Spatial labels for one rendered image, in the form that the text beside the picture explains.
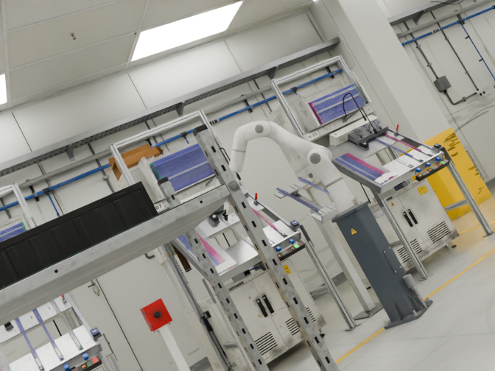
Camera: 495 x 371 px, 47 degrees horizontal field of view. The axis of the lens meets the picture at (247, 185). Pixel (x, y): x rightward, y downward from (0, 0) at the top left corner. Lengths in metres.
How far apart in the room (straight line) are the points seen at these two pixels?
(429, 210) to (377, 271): 1.54
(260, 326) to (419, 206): 1.69
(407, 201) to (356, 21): 2.73
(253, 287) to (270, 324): 0.28
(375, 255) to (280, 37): 4.02
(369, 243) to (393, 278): 0.24
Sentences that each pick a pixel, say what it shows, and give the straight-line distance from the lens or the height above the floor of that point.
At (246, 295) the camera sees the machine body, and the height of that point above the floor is 0.52.
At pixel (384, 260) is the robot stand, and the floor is 0.36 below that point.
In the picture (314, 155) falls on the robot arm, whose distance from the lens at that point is 3.35.
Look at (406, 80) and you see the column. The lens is 6.81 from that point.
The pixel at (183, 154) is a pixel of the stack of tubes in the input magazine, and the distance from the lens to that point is 4.20.
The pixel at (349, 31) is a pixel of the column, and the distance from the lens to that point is 6.83.
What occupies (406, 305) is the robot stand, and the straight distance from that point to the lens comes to 3.43.
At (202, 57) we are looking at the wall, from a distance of 6.40.
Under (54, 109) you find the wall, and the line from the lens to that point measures 5.84.
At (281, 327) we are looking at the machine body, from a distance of 4.02.
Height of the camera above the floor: 0.79
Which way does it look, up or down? 6 degrees up
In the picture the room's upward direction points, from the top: 29 degrees counter-clockwise
